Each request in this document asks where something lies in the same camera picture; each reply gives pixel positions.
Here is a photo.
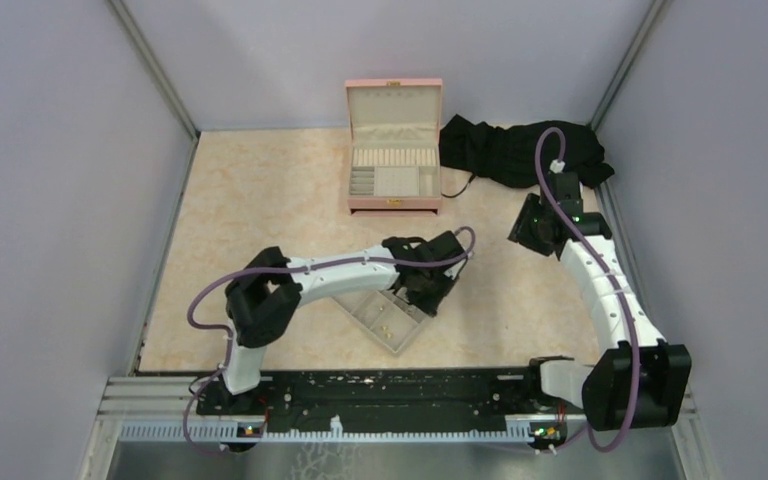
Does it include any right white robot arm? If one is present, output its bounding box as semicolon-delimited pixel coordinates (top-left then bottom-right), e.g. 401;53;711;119
509;173;692;431

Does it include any pink jewelry box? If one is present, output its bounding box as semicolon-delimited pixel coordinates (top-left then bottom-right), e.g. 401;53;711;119
345;78;443;217

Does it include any white cable duct strip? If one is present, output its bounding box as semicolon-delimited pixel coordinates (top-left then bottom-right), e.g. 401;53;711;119
118;417;534;444

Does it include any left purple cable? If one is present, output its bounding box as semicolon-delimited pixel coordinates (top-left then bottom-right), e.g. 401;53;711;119
181;225;477;457

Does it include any black cloth bag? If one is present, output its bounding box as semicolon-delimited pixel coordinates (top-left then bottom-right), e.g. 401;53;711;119
439;115;615;189

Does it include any grey divided drawer tray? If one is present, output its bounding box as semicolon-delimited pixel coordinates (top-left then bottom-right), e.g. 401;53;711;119
332;288;430;356

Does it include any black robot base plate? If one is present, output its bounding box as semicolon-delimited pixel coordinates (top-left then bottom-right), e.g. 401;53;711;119
196;367;581;434

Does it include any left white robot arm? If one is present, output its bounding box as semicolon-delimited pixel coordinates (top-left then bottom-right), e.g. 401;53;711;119
220;230;474;414

